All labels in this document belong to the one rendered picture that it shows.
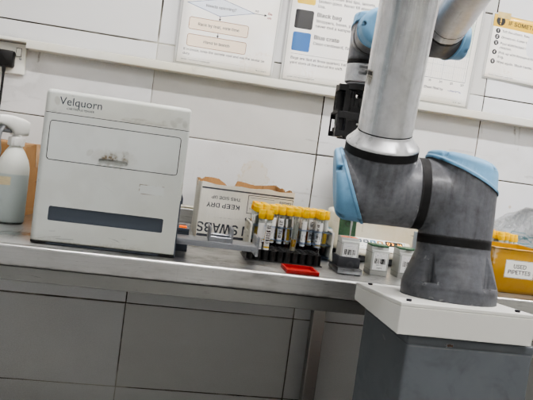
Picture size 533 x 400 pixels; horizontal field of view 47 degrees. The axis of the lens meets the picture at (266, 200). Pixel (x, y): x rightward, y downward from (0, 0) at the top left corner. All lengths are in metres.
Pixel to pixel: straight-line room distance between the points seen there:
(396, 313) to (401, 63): 0.36
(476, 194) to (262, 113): 1.03
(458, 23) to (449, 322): 0.53
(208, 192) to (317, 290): 0.43
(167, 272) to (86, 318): 0.77
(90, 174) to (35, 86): 0.72
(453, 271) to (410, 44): 0.34
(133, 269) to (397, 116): 0.59
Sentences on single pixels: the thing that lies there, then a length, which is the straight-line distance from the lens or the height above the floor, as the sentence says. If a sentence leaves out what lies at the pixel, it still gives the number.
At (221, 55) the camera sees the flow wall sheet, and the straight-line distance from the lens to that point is 1.90.
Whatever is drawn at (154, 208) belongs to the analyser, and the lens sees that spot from 1.25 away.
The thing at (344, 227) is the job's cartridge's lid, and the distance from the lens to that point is 1.40.
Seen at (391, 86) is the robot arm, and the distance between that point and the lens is 0.93.
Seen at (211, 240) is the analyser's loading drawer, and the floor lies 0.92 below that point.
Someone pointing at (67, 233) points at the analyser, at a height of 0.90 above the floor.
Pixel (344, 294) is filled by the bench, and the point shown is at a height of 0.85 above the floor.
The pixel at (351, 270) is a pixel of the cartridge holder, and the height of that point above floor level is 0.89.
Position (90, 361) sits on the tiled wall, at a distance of 2.00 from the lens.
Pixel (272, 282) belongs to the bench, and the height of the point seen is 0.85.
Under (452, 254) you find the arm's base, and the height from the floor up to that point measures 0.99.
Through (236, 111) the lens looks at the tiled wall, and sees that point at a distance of 1.89.
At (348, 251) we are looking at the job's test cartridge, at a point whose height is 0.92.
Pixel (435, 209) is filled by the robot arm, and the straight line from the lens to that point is 0.98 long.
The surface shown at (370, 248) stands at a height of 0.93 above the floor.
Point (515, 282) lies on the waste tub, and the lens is 1.50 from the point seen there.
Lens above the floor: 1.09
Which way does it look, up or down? 3 degrees down
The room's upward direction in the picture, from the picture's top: 8 degrees clockwise
